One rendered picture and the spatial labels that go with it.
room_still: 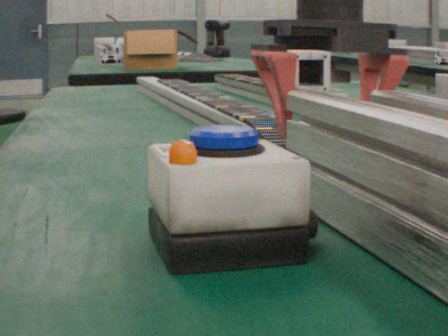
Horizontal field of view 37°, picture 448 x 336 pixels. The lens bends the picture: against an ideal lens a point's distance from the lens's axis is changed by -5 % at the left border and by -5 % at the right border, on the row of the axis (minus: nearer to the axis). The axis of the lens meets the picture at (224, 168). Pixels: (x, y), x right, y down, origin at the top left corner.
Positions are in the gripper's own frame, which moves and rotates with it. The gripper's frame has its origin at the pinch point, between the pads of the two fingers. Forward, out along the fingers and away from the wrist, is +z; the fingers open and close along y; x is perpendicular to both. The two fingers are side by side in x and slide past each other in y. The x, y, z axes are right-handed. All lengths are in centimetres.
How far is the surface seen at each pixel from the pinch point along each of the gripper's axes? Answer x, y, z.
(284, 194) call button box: -19.8, -10.3, 0.8
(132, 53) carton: 205, 3, -2
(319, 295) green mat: -24.7, -9.8, 5.0
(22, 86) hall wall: 1092, -94, 66
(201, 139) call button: -17.1, -14.3, -1.9
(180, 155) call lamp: -19.7, -15.9, -1.5
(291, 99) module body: -4.8, -5.0, -2.9
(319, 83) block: 93, 34, 3
